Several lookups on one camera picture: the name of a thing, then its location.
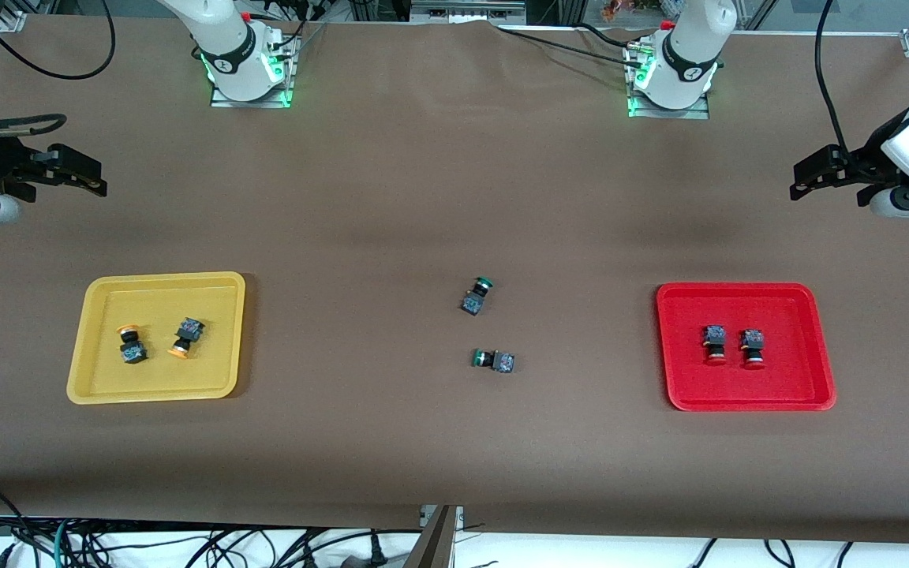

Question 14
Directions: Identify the red mushroom push button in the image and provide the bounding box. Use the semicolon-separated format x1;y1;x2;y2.
701;323;728;367
740;327;768;370

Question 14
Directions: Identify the yellow mushroom push button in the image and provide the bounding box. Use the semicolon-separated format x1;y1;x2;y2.
166;317;207;361
117;323;149;365

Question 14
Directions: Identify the red plastic tray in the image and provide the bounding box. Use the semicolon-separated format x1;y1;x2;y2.
655;282;837;413

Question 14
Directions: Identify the yellow plastic tray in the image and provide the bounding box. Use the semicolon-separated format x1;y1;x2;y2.
66;271;247;405

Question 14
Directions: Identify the green push button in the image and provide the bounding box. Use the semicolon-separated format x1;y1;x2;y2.
459;276;496;316
470;347;515;375

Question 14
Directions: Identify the brown table cloth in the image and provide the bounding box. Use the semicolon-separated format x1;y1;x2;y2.
0;14;909;545

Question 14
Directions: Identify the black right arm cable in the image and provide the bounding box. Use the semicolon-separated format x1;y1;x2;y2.
0;0;117;139

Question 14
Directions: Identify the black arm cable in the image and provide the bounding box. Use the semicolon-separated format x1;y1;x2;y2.
0;0;117;139
814;0;850;155

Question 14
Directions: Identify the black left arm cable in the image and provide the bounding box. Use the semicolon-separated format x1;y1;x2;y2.
814;0;850;155

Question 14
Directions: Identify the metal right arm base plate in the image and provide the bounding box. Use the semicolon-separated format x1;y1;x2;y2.
210;35;294;110

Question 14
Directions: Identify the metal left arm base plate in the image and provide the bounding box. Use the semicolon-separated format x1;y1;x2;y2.
626;43;712;121

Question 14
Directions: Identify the short black table cable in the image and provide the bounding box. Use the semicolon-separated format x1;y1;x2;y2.
577;22;634;48

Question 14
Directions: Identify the long black table cable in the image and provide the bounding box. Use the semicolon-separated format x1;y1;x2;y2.
491;25;645;70

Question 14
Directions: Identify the wide aluminium frame profile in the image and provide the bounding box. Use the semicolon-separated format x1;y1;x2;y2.
411;0;526;24

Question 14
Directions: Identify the metal table frame post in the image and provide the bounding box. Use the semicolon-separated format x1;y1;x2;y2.
403;505;465;568

